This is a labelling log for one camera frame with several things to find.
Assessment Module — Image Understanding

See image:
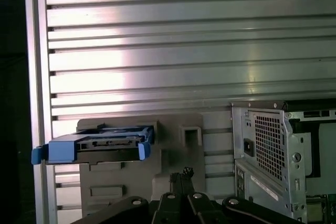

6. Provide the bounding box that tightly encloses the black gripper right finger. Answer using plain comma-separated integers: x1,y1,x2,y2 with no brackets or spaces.
181,166,302,224

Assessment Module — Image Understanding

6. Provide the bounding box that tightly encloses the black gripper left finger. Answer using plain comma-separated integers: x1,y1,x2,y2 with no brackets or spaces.
70,173,187,224

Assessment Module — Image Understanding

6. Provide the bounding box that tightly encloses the hard disk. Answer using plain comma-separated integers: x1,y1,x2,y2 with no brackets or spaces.
30,124,153,166

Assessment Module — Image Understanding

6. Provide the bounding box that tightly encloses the grey parts rack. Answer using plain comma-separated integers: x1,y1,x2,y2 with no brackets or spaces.
76,112,205,224

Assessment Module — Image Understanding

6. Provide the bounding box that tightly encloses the grey power supply unit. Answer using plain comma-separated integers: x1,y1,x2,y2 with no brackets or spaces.
243,111,289,183

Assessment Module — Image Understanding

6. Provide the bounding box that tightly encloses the black PC case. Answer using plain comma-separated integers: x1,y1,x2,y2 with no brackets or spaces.
230,100,336,224

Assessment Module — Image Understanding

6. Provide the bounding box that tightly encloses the green motherboard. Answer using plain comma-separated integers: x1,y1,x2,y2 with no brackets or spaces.
307,194,336,224

